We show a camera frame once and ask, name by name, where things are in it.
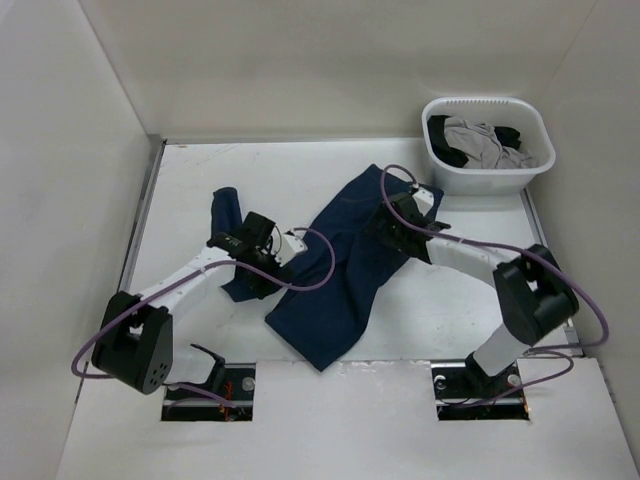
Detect dark blue denim trousers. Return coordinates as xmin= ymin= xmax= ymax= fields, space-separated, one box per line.
xmin=209 ymin=164 xmax=446 ymax=373

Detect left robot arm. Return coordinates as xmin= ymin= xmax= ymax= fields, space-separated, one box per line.
xmin=91 ymin=212 xmax=307 ymax=399

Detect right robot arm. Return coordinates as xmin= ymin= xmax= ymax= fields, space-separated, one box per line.
xmin=365 ymin=188 xmax=578 ymax=396

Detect black garment in basket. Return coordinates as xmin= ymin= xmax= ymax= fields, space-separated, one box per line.
xmin=426 ymin=114 xmax=523 ymax=168

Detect grey garment in basket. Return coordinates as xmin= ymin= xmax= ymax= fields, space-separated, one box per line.
xmin=443 ymin=116 xmax=539 ymax=170

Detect white plastic laundry basket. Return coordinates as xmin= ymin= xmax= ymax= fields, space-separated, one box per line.
xmin=421 ymin=96 xmax=556 ymax=196

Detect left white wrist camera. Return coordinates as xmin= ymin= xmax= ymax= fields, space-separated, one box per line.
xmin=271 ymin=228 xmax=308 ymax=266

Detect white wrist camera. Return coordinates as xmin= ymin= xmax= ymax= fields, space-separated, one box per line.
xmin=271 ymin=228 xmax=308 ymax=266
xmin=410 ymin=183 xmax=436 ymax=218

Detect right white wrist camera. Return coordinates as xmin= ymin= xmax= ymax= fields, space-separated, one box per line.
xmin=410 ymin=183 xmax=436 ymax=218

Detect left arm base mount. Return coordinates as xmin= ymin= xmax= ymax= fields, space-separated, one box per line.
xmin=161 ymin=363 xmax=256 ymax=423

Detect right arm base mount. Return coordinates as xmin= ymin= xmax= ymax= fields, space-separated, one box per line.
xmin=431 ymin=362 xmax=529 ymax=421

